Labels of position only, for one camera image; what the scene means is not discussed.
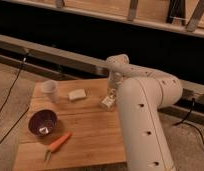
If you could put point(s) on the orange toy carrot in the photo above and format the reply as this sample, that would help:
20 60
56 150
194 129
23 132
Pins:
54 146

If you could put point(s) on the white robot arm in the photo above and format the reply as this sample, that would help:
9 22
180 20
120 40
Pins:
140 93

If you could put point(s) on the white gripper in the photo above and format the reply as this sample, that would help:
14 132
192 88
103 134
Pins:
114 80

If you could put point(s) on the white plastic bottle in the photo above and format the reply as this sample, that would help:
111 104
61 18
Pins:
109 101

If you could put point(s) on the white sponge block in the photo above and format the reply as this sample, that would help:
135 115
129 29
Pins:
77 94

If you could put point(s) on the wooden table board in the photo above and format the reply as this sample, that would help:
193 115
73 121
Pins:
96 138

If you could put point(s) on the dark purple bowl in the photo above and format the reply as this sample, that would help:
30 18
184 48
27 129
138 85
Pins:
42 122

